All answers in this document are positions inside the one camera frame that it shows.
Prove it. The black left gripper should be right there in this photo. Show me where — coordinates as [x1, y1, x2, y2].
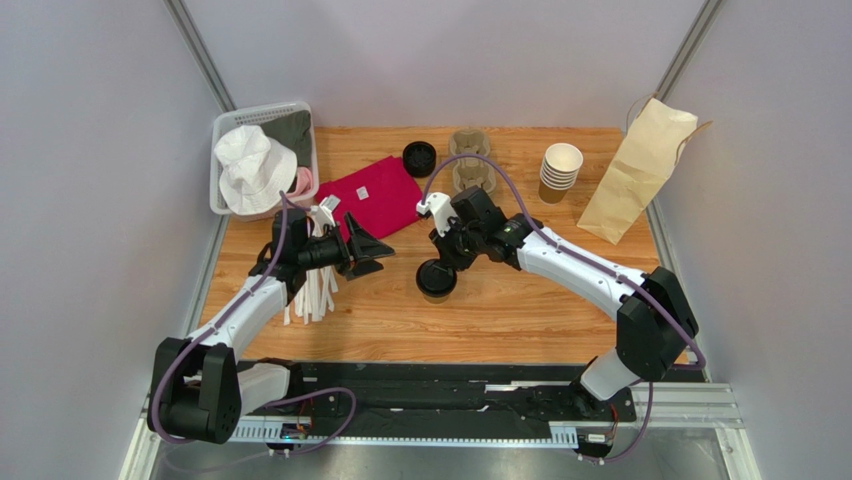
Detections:
[298, 213, 394, 282]

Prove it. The black cup lid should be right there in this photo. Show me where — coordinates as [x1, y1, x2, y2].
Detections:
[415, 259, 458, 296]

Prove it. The stack of black cup lids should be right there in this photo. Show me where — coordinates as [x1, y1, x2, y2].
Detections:
[402, 141, 437, 178]

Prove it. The stack of paper cups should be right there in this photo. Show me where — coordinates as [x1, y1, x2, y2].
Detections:
[538, 143, 584, 205]

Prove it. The brown paper coffee cup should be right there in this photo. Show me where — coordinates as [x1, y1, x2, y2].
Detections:
[423, 294, 450, 304]

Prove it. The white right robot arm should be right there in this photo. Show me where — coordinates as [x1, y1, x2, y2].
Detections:
[416, 187, 699, 401]

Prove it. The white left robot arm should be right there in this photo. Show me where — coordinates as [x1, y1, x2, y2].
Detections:
[147, 208, 395, 444]

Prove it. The red folded cloth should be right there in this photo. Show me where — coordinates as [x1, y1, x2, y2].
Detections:
[316, 156, 422, 239]

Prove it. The bundle of white straws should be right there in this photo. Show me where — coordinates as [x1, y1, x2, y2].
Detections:
[283, 222, 339, 327]

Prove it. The cardboard cup carrier stack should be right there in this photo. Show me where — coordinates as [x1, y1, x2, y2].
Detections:
[448, 128, 497, 195]

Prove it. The pink cloth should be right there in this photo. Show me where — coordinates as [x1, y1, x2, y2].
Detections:
[286, 166, 314, 202]

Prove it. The white bucket hat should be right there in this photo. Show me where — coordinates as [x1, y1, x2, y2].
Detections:
[213, 125, 298, 216]

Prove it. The dark green cloth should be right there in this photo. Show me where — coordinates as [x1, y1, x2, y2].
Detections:
[261, 110, 313, 167]

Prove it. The white plastic basket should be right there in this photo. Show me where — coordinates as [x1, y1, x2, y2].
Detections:
[209, 101, 319, 215]

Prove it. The brown paper bag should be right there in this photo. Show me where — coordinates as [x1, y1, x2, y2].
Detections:
[577, 98, 702, 244]

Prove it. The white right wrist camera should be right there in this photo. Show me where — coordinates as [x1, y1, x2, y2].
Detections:
[416, 192, 458, 236]

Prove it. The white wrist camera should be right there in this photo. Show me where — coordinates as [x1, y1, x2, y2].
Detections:
[416, 192, 458, 236]
[309, 195, 341, 236]

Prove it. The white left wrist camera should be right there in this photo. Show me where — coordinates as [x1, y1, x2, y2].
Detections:
[309, 195, 341, 236]

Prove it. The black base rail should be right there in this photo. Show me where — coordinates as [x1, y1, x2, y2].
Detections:
[255, 362, 637, 441]

